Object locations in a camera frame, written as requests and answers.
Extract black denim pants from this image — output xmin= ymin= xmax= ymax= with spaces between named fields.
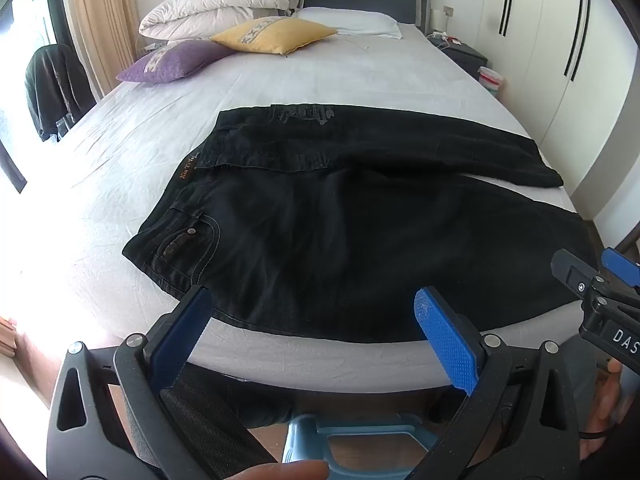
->
xmin=122 ymin=104 xmax=599 ymax=347

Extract dark grey nightstand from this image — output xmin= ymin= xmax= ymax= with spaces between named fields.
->
xmin=426 ymin=34 xmax=489 ymax=81

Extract purple cushion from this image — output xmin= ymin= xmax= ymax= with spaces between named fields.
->
xmin=116 ymin=39 xmax=239 ymax=84

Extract person's right hand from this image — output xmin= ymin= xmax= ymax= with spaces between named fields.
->
xmin=582 ymin=357 xmax=640 ymax=443

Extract bed with white sheet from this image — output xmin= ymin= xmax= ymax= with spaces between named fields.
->
xmin=50 ymin=22 xmax=593 ymax=392

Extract white wardrobe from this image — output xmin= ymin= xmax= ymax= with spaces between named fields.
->
xmin=475 ymin=0 xmax=640 ymax=256

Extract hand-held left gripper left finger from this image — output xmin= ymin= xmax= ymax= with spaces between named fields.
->
xmin=46 ymin=285 xmax=280 ymax=480

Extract white pillow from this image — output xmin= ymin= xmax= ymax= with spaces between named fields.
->
xmin=295 ymin=6 xmax=404 ymax=40

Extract dark jacket on chair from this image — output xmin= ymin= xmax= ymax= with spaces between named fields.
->
xmin=24 ymin=44 xmax=96 ymax=143

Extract person's left hand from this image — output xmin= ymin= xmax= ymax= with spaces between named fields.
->
xmin=234 ymin=460 xmax=331 ymax=480

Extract white and red bin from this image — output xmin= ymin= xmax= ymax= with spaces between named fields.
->
xmin=477 ymin=66 xmax=504 ymax=92

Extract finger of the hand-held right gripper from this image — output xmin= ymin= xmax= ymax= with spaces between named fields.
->
xmin=600 ymin=246 xmax=640 ymax=289
xmin=550 ymin=249 xmax=607 ymax=307

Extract black braided cable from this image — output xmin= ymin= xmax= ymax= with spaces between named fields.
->
xmin=580 ymin=425 xmax=617 ymax=442

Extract folded white duvet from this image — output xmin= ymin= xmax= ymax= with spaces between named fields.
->
xmin=139 ymin=0 xmax=304 ymax=41

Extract beige curtain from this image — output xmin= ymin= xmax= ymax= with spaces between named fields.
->
xmin=67 ymin=0 xmax=147 ymax=99

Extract blue plastic stool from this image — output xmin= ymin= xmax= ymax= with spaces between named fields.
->
xmin=282 ymin=412 xmax=442 ymax=480

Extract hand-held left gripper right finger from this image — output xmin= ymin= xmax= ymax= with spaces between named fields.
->
xmin=407 ymin=286 xmax=583 ymax=480

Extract yellow cushion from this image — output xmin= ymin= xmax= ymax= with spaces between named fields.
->
xmin=210 ymin=16 xmax=339 ymax=56

